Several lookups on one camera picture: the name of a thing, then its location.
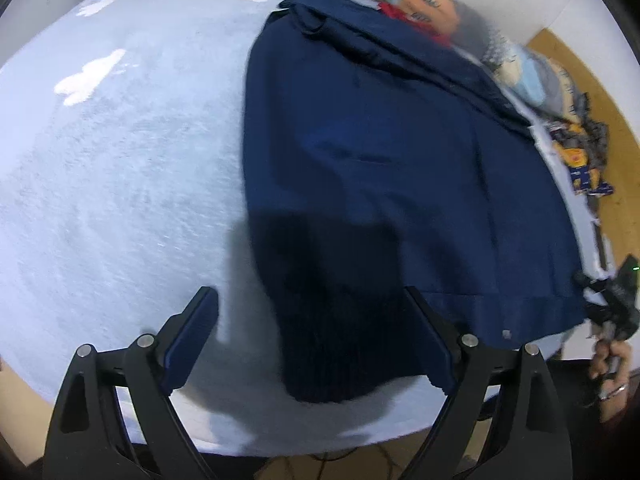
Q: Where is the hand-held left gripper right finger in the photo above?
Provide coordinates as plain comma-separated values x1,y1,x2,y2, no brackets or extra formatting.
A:
402,286,573,480

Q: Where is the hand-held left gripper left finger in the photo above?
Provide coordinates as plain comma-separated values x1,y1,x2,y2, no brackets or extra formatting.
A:
42,286,219,480

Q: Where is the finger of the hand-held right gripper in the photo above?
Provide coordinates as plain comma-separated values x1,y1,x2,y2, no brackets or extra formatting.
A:
572,271,610,307

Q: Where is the navy blue garment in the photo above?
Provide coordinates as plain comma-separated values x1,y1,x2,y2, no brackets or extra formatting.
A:
241,0,588,405

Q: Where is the person's right hand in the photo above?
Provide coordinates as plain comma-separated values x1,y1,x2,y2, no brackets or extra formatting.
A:
587,337,637,423

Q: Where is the yellow and blue printed cloth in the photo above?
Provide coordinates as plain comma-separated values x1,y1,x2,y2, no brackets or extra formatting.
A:
547,92,616,198

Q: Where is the person's dark clothing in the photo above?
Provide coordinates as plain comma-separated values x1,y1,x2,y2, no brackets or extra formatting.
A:
547,355,640,480

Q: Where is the light blue cloud-print bed sheet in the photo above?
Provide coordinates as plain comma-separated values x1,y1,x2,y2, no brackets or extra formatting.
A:
0,0,601,458

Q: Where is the patchwork quilt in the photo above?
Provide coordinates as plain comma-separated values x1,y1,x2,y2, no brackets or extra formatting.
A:
85,0,596,126

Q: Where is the red cloth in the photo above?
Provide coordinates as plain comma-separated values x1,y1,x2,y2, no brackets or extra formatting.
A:
377,1,453,48

